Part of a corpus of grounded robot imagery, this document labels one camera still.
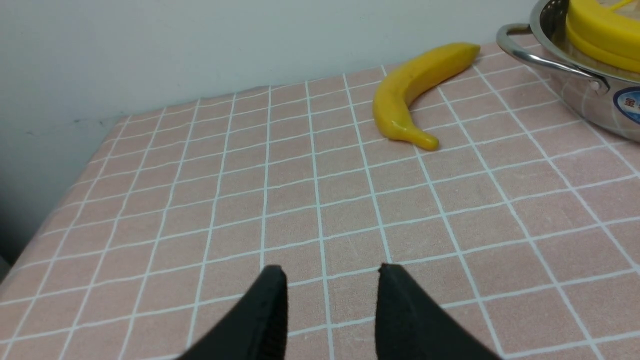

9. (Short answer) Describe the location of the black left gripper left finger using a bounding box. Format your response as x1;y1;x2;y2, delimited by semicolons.
179;265;289;360

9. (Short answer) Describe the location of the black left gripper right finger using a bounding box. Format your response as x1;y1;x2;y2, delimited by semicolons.
375;263;500;360

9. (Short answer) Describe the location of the yellow rimmed bamboo steamer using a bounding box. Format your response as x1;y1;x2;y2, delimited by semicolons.
565;23;640;74

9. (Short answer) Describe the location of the yellow rimmed woven steamer lid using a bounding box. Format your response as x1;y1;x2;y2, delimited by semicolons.
566;0;640;63

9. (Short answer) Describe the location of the stainless steel pot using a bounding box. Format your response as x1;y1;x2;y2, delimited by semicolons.
496;0;639;142

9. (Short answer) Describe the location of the pink checkered tablecloth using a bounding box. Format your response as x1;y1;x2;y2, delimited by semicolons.
0;44;639;360

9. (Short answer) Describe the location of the yellow plastic banana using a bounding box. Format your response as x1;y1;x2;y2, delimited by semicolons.
372;42;481;152

